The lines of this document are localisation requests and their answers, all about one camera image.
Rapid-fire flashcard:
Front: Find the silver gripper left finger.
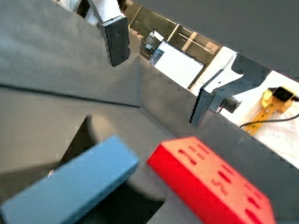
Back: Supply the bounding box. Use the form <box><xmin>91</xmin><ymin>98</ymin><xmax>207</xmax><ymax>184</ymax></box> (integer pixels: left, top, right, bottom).
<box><xmin>88</xmin><ymin>0</ymin><xmax>131</xmax><ymax>67</ymax></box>

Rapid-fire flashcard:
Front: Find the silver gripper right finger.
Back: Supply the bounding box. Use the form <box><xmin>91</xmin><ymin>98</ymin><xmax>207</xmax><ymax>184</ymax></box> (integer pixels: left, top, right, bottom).
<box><xmin>190</xmin><ymin>53</ymin><xmax>271</xmax><ymax>127</ymax></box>

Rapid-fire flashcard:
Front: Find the red shape sorter block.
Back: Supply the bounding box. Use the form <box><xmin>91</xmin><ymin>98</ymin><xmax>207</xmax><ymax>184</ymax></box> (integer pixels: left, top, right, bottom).
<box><xmin>147</xmin><ymin>136</ymin><xmax>277</xmax><ymax>224</ymax></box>

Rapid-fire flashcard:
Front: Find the yellow camera mount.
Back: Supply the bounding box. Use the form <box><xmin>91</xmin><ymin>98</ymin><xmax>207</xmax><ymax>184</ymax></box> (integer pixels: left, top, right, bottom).
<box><xmin>241</xmin><ymin>87</ymin><xmax>299</xmax><ymax>136</ymax></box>

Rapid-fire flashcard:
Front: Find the black cable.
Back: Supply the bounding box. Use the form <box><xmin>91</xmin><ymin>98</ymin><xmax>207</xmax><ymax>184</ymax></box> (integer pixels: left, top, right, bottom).
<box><xmin>238</xmin><ymin>113</ymin><xmax>299</xmax><ymax>130</ymax></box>

